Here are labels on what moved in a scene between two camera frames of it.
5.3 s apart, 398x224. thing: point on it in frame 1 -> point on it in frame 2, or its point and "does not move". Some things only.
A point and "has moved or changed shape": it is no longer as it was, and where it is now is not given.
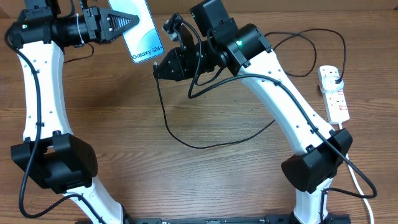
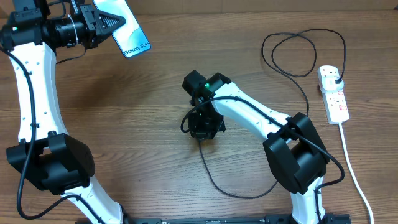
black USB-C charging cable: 277,71 -> 288,35
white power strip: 336,102 does not move
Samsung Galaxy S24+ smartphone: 143,40 has moved or changed shape
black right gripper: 176,60 -> 198,132
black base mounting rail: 283,219 does not move
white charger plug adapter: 328,85 does not move
